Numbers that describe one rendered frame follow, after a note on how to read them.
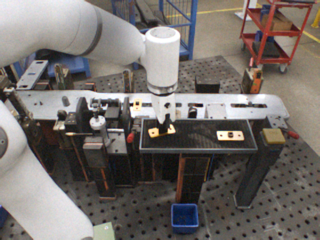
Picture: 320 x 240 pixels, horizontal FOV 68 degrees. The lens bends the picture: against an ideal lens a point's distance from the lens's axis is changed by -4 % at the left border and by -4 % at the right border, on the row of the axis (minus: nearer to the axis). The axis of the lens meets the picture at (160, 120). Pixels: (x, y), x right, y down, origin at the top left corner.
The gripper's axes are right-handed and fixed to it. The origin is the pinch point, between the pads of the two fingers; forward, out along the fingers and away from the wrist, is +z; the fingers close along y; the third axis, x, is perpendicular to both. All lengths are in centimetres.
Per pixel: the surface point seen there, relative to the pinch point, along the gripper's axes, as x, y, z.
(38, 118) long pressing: 46, 39, 18
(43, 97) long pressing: 44, 54, 19
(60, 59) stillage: 55, 248, 102
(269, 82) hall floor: -187, 141, 119
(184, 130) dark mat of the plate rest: -7.2, -1.9, 2.8
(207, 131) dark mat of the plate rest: -14.4, -4.5, 2.8
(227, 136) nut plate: -19.5, -9.1, 2.5
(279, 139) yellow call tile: -35.8, -15.2, 2.8
